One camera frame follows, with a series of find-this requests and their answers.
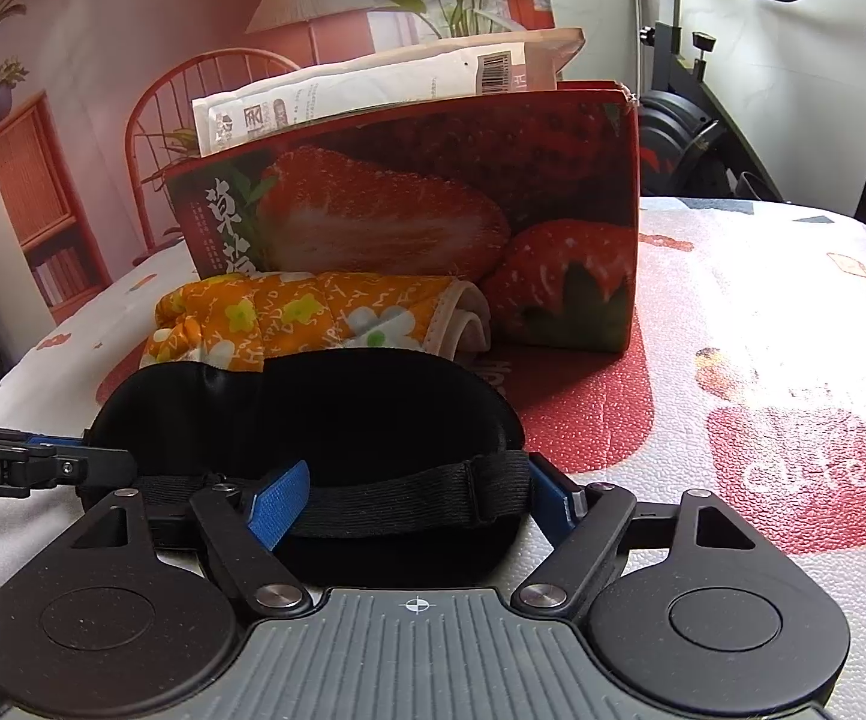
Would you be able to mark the orange floral cloth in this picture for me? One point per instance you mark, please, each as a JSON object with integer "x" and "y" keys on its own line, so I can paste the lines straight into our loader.
{"x": 283, "y": 315}

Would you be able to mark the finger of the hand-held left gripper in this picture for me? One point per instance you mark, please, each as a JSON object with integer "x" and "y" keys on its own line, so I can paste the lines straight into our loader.
{"x": 81, "y": 469}
{"x": 58, "y": 441}

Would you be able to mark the wall poster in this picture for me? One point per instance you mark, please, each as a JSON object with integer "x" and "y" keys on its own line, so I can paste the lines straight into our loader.
{"x": 103, "y": 37}

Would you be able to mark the black eye mask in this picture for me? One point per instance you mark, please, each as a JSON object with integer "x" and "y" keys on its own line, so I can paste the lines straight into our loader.
{"x": 373, "y": 420}

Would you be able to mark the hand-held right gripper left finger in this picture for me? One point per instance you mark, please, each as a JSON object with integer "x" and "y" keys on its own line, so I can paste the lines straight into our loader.
{"x": 279, "y": 502}

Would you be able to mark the black exercise bike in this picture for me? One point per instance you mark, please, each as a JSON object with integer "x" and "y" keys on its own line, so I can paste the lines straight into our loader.
{"x": 688, "y": 127}

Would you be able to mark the red strawberry print box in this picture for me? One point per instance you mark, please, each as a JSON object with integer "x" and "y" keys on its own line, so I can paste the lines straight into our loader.
{"x": 403, "y": 195}

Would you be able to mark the plastic bag with dark garment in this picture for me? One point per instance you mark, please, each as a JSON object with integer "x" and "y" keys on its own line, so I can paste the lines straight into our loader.
{"x": 373, "y": 82}

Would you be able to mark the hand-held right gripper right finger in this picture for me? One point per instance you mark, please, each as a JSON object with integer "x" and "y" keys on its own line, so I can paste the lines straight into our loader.
{"x": 553, "y": 499}

